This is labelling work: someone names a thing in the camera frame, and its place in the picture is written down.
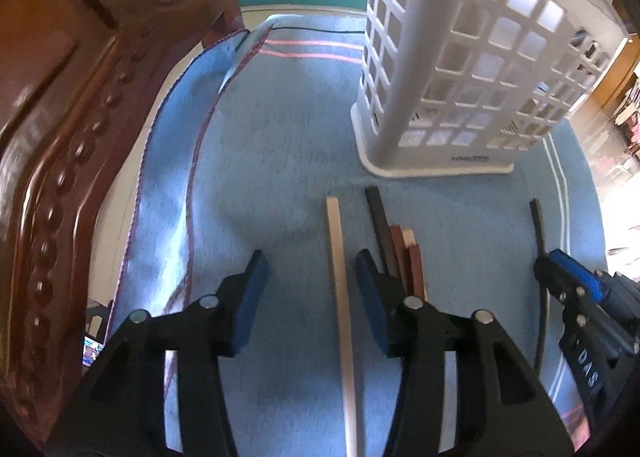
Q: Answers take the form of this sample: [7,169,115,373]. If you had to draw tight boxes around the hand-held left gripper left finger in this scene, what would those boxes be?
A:
[46,250,269,457]

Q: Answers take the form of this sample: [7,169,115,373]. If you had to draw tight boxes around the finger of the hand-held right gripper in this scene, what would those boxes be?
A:
[534,257,592,333]
[549,249,606,300]

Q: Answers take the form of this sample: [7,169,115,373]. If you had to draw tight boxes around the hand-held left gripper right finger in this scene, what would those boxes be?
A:
[355,249,576,457]

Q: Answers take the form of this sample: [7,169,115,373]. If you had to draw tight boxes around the black chopstick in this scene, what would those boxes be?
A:
[529,198,552,374]
[364,186,402,284]

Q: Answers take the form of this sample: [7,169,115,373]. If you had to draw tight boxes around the white plastic utensil basket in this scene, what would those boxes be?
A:
[350,0,615,179]

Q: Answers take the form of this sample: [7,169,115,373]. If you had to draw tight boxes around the blue cloth with pink stripes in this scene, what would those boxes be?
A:
[114,12,610,457]

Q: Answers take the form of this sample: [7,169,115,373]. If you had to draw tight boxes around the small lit screen device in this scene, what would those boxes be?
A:
[81,336,107,369]

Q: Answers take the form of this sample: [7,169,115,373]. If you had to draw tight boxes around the wood-framed glass sliding door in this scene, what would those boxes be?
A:
[575,34,640,113]

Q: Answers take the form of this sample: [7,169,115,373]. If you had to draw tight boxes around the carved brown wooden chair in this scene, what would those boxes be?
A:
[0,0,251,453]

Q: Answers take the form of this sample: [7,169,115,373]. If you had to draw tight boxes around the black cable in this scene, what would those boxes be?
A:
[270,26,367,35]

